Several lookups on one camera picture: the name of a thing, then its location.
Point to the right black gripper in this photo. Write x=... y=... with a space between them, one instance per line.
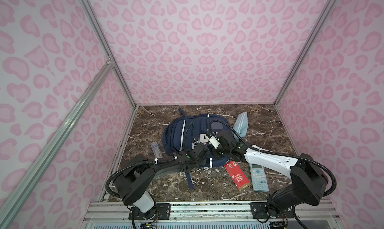
x=213 y=152

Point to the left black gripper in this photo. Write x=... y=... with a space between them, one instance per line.
x=203 y=160

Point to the navy blue student backpack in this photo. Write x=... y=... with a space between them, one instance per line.
x=186 y=132

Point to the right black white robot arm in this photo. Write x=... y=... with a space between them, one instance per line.
x=311 y=181

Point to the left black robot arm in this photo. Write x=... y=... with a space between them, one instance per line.
x=130 y=184

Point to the light blue pencil case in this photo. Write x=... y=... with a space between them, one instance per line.
x=241 y=124

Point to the red rectangular box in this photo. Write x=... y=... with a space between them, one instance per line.
x=237 y=175

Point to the transparent ruler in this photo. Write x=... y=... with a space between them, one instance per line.
x=156 y=150

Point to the teal calculator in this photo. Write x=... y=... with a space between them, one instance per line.
x=259 y=178

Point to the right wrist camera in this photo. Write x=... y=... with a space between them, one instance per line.
x=212 y=139

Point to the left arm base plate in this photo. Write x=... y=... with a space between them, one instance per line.
x=159 y=211

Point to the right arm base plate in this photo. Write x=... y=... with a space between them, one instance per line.
x=261 y=211

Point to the aluminium front rail frame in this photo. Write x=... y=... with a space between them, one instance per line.
x=211 y=215

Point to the aluminium diagonal frame bar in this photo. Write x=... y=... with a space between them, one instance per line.
x=20 y=194

